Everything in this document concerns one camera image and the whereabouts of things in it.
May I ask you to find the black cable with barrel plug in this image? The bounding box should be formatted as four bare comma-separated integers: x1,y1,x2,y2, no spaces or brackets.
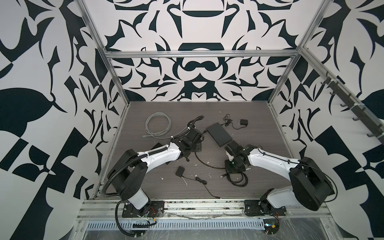
194,151,249,188

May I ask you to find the black network switch box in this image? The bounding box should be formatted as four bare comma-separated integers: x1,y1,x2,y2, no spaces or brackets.
206,123,233,147

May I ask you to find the black wall power adapter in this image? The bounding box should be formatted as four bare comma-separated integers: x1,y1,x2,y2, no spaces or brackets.
223,114,249,130

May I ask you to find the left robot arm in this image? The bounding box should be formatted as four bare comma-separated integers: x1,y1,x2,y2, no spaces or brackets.
101,116,204,237

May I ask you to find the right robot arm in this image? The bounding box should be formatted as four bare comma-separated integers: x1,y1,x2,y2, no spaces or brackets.
225,141,337,215

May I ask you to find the small black adapter with cable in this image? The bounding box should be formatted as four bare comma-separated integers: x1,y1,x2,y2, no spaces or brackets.
175,166,221,200

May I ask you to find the grey coiled ethernet cable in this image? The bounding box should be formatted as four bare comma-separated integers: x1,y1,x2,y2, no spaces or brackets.
143,111,188,140

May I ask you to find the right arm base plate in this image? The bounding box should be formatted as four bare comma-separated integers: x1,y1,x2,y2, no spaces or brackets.
244,200,287,217

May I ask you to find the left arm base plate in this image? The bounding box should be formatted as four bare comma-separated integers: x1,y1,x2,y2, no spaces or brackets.
122,201,165,218

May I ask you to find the white slotted cable duct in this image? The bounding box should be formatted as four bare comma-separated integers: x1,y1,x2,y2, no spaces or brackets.
86,219,265,231

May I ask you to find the aluminium frame crossbar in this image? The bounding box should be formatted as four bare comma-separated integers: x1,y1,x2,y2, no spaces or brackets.
105,50,298,59

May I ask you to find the front aluminium rail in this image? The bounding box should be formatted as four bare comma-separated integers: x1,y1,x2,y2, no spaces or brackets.
76,199,332,221

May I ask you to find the wall hook rack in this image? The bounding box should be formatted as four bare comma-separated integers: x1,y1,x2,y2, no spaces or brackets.
322,71,384,145

